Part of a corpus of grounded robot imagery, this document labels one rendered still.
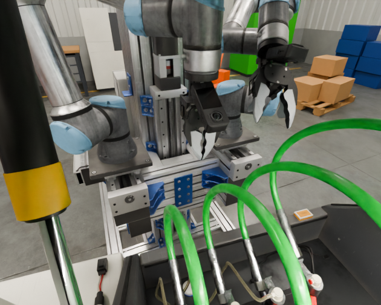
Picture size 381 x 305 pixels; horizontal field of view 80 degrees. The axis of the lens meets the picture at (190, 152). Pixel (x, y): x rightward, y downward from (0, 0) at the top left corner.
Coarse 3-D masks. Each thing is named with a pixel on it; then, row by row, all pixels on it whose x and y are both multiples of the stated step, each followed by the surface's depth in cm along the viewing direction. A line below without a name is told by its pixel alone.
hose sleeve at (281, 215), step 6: (276, 210) 48; (282, 210) 48; (282, 216) 47; (282, 222) 47; (288, 222) 47; (282, 228) 47; (288, 228) 46; (288, 234) 46; (288, 240) 46; (294, 240) 45; (294, 246) 45
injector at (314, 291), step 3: (309, 276) 42; (306, 279) 42; (321, 282) 41; (309, 285) 41; (321, 285) 41; (309, 288) 41; (312, 288) 40; (315, 288) 40; (318, 288) 40; (321, 288) 40; (309, 291) 41; (312, 291) 40; (315, 291) 40; (318, 291) 40; (312, 294) 41; (315, 294) 41; (318, 294) 41
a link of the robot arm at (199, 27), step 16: (176, 0) 39; (192, 0) 37; (208, 0) 37; (176, 16) 40; (192, 16) 39; (208, 16) 38; (176, 32) 42; (192, 32) 40; (208, 32) 40; (192, 48) 41; (208, 48) 41
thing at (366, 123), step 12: (336, 120) 31; (348, 120) 29; (360, 120) 28; (372, 120) 27; (300, 132) 38; (312, 132) 36; (288, 144) 41; (276, 156) 45; (276, 192) 49; (276, 204) 48
